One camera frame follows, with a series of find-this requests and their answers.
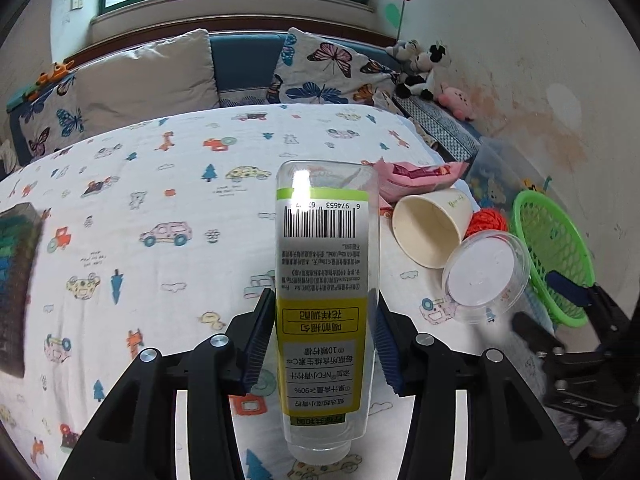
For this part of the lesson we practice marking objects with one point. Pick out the clear plastic storage bin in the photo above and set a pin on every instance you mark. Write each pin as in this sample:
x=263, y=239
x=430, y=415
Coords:
x=495, y=160

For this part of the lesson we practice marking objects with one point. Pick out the beige pillow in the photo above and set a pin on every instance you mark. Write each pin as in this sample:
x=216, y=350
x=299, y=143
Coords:
x=150, y=75

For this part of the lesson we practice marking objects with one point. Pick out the yellow toy vehicles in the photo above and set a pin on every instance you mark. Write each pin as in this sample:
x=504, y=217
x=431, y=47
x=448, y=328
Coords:
x=532, y=185

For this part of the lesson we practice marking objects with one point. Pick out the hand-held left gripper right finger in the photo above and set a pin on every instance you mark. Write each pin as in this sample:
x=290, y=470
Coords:
x=387, y=350

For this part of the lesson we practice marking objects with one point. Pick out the orange-red yarn ball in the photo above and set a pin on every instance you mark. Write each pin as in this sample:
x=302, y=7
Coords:
x=487, y=220

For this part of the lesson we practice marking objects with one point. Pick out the pink plush toy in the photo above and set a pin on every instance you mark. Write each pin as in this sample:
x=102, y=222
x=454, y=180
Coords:
x=457, y=102

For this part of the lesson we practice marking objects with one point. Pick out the black and white patterned cushion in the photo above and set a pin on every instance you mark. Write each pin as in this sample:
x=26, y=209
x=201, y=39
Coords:
x=440, y=125

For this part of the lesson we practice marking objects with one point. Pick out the clear round container white lid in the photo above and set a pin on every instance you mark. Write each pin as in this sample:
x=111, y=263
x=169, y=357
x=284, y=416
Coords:
x=480, y=275

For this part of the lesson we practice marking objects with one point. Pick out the orange toy animal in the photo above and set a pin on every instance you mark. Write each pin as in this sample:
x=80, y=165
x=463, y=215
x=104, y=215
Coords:
x=55, y=72

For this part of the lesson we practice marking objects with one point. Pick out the white paper cup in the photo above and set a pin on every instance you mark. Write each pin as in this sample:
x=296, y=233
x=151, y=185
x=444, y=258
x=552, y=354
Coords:
x=425, y=230

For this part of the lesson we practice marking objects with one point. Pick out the grey and white plush toy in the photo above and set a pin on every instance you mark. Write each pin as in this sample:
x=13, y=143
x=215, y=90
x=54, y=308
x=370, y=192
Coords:
x=400, y=50

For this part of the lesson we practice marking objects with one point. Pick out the blue sofa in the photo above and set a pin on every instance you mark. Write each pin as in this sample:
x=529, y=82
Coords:
x=240, y=60

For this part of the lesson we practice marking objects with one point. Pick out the beige printed cloth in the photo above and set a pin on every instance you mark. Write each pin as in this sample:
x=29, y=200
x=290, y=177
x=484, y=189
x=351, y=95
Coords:
x=385, y=102

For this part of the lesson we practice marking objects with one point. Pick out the dark box of coloured markers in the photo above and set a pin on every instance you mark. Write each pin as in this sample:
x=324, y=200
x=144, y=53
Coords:
x=15, y=285

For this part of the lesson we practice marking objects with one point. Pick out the green plastic mesh basket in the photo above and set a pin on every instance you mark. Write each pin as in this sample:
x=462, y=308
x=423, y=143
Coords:
x=550, y=240

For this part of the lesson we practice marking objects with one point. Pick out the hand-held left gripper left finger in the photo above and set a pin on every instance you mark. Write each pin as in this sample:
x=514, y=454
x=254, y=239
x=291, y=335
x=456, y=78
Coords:
x=260, y=340

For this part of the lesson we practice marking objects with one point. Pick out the teal toy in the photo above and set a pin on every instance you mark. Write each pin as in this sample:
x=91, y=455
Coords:
x=21, y=97

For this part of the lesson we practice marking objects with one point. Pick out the printed white tablecloth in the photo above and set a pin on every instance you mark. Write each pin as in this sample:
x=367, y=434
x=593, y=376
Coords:
x=150, y=185

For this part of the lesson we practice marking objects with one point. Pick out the small butterfly print pillow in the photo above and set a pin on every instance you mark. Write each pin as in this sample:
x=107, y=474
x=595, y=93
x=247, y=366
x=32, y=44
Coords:
x=55, y=120

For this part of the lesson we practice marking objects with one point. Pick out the large butterfly print pillow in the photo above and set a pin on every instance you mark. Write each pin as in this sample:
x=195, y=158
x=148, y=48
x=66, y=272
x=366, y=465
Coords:
x=330, y=65

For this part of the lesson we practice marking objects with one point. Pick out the black and white cow plush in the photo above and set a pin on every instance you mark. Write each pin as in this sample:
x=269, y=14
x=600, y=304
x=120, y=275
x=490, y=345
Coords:
x=427, y=70

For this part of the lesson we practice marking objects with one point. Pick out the clear bottle yellow label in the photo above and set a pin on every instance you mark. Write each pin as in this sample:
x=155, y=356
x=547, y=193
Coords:
x=325, y=260

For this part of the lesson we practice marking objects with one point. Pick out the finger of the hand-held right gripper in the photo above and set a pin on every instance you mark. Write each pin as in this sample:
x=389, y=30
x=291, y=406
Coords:
x=570, y=290
x=537, y=335

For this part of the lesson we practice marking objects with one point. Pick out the pink snack packet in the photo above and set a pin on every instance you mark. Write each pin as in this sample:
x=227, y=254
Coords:
x=415, y=175

